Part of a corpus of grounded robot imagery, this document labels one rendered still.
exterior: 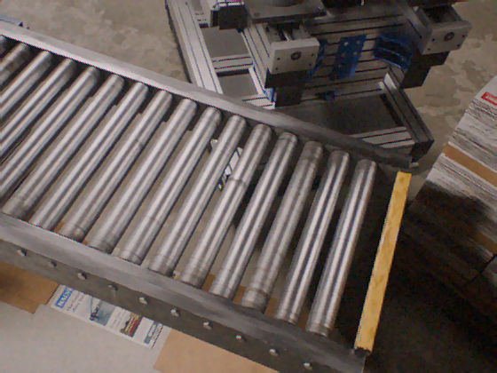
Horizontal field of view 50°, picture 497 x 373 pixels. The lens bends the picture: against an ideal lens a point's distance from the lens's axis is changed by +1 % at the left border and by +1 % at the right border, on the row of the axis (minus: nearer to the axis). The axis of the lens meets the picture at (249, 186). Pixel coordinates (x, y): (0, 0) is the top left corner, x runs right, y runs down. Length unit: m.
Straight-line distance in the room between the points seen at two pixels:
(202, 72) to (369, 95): 0.70
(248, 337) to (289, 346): 0.07
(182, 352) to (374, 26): 1.21
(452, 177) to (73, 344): 1.28
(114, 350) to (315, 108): 1.18
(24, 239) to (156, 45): 1.76
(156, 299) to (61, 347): 0.89
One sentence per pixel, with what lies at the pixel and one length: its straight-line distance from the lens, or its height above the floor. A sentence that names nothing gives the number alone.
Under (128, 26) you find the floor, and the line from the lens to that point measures 2.83.
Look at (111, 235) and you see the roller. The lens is 1.08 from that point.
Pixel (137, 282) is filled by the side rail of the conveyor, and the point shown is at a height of 0.80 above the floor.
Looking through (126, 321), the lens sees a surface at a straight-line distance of 1.85.
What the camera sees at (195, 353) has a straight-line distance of 1.80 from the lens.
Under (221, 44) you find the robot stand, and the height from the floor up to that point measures 0.21.
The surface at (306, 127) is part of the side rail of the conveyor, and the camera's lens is 1.27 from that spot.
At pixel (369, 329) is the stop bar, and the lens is 1.00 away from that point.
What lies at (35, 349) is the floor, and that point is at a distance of 1.88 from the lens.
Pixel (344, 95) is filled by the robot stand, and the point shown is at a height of 0.22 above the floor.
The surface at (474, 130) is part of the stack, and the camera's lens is 1.52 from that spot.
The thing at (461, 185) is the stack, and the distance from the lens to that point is 1.65.
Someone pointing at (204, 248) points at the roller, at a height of 0.80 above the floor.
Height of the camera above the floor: 1.71
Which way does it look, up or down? 54 degrees down
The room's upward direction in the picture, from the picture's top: 9 degrees clockwise
